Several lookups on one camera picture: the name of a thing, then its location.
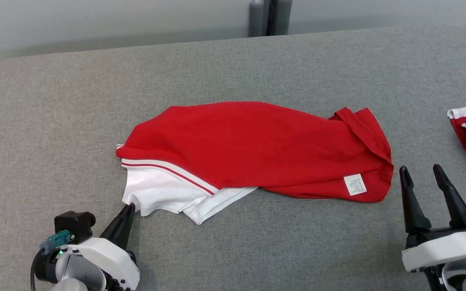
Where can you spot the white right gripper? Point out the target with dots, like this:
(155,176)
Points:
(439,246)

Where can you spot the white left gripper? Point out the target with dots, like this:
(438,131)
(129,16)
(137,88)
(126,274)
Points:
(111,258)

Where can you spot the red jersey with white sleeves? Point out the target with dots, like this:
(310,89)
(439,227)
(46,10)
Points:
(257,145)

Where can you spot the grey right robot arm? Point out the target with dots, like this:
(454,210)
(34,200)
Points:
(459,279)

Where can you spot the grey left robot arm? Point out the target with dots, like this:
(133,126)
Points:
(71,275)

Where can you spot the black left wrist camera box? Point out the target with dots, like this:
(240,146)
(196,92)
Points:
(73,224)

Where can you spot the grey partition post pair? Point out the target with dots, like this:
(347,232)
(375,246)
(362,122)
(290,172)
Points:
(269,16)

